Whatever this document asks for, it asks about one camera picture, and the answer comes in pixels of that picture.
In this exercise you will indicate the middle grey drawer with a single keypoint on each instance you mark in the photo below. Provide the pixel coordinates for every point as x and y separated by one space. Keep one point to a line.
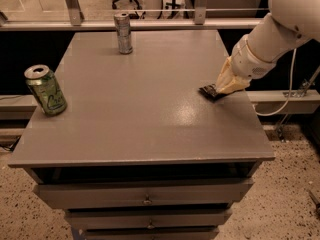
148 219

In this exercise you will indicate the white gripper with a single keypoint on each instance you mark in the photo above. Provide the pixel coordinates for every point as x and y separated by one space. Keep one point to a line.
250 63

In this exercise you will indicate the green soda can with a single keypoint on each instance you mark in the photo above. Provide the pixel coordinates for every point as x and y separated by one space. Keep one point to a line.
45 88

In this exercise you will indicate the top grey drawer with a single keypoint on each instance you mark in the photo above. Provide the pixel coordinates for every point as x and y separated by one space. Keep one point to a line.
111 195

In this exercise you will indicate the right metal bracket post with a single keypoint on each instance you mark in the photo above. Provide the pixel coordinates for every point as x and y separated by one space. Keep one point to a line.
200 11

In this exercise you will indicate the grey drawer cabinet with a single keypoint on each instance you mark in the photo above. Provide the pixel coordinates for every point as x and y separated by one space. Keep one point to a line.
141 118

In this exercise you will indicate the grey drawer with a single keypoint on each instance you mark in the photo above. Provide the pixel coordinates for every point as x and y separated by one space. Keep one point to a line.
148 219
111 195
202 233

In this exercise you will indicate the metal bracket post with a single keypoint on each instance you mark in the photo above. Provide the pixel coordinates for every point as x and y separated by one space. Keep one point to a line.
74 11
200 11

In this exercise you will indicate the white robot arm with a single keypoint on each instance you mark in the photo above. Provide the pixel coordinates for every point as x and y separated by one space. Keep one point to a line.
288 25

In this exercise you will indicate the bottom grey drawer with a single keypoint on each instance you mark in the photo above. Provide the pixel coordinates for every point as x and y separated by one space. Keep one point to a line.
202 233

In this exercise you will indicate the silver slim can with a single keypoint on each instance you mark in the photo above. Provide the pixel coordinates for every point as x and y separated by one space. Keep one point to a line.
123 29

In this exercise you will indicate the black rxbar chocolate wrapper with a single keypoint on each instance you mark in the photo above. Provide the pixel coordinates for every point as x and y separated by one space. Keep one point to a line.
210 92

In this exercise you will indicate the metal window rail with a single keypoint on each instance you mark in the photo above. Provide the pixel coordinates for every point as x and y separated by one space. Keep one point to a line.
136 25

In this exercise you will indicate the left metal bracket post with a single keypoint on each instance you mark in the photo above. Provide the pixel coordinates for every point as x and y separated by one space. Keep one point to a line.
74 11

